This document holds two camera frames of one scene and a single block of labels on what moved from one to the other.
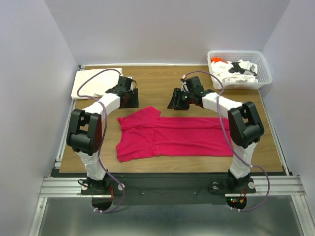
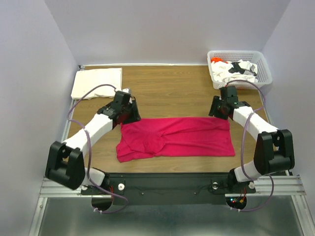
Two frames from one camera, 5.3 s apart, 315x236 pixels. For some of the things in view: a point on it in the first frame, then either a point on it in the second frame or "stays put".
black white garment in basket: [236, 68] stays put
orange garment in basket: [215, 59] stays put
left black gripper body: [133, 99] -> [131, 112]
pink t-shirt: [145, 135] stays put
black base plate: [166, 188] stays put
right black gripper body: [184, 99] -> [216, 108]
